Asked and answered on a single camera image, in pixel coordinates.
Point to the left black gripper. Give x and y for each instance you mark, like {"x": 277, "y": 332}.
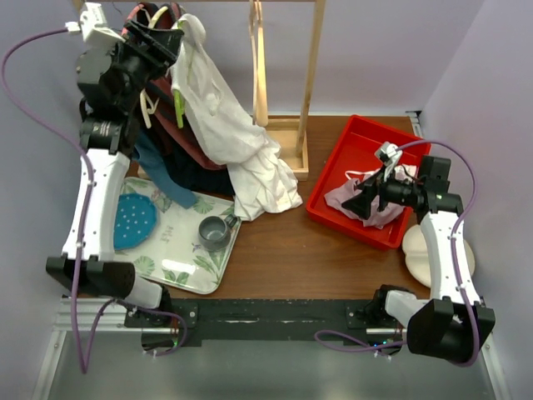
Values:
{"x": 160, "y": 50}

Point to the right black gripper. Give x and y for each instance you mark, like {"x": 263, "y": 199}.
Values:
{"x": 376, "y": 185}

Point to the green plastic hanger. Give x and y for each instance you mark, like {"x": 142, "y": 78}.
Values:
{"x": 177, "y": 97}

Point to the white tank top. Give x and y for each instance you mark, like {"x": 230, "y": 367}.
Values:
{"x": 261, "y": 180}

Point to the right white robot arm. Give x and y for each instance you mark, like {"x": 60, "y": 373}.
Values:
{"x": 453, "y": 323}

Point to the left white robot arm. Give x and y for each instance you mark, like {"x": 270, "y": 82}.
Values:
{"x": 110, "y": 78}

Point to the red graphic tank top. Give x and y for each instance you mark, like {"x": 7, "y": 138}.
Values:
{"x": 166, "y": 122}

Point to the navy maroon tank top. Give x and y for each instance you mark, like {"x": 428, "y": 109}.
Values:
{"x": 184, "y": 171}

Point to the teal tank top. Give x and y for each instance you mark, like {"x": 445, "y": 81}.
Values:
{"x": 150, "y": 160}

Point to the wooden hanger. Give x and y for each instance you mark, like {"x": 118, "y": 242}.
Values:
{"x": 256, "y": 32}

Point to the pink crumpled garment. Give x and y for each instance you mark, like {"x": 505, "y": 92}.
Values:
{"x": 378, "y": 219}

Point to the red plastic bin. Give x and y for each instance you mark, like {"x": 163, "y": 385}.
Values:
{"x": 355, "y": 150}

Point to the blue dotted plate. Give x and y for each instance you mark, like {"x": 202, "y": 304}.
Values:
{"x": 136, "y": 218}

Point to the grey ceramic mug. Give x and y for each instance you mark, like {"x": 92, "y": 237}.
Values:
{"x": 214, "y": 233}

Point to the floral serving tray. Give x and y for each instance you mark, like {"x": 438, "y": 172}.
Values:
{"x": 173, "y": 254}

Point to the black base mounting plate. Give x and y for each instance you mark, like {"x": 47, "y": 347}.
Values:
{"x": 281, "y": 320}

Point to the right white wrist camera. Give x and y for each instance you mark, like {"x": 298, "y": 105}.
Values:
{"x": 389, "y": 154}

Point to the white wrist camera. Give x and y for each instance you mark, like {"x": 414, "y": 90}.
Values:
{"x": 92, "y": 25}
{"x": 389, "y": 154}

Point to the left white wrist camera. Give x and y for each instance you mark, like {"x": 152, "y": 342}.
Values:
{"x": 92, "y": 25}

